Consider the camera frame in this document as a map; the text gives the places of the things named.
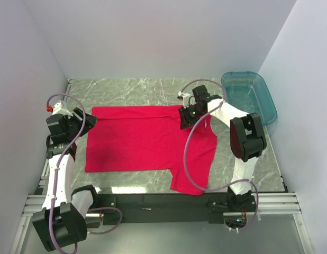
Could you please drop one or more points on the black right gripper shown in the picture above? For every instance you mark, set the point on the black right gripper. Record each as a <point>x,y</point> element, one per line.
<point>186,120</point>

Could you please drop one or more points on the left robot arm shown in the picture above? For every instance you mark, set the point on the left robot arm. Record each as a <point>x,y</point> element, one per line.
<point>62,216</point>

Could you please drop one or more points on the aluminium frame rail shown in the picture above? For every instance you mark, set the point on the aluminium frame rail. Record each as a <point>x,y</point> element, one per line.
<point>269,203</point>

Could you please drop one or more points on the teal plastic bin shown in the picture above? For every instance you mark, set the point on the teal plastic bin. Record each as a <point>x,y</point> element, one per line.
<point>248,92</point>

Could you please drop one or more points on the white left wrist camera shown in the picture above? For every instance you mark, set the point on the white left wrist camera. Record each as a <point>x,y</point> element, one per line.
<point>59,108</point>

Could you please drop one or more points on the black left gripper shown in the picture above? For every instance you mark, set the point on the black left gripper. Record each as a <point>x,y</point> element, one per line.
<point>90,121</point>

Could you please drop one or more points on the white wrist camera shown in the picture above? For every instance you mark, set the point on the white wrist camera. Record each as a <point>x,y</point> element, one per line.
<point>59,108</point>
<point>185,98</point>

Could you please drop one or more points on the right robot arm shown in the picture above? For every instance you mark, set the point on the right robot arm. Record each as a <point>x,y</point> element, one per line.
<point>247,139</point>

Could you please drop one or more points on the red t shirt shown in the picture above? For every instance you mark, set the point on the red t shirt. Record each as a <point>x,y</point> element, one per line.
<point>137,138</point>

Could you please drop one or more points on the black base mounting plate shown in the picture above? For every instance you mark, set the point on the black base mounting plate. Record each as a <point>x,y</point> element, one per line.
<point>164,208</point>

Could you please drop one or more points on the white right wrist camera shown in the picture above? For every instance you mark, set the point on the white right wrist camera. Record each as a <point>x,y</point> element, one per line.
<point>185,98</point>

